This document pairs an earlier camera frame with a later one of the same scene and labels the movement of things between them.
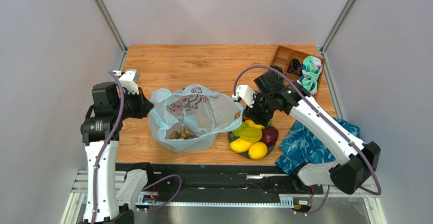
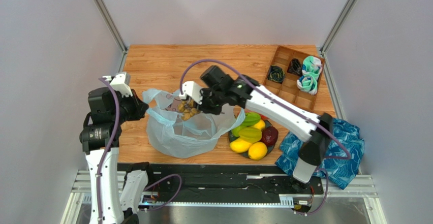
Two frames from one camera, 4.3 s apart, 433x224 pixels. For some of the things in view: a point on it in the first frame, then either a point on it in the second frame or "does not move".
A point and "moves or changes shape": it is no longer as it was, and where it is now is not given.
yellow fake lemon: [257, 150] does not move
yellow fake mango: [240, 146] does not move
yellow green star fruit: [250, 134] does not move
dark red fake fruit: [270, 134] does not move
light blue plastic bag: [188, 119] moves or changes shape
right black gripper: [261, 114] to [206, 101]
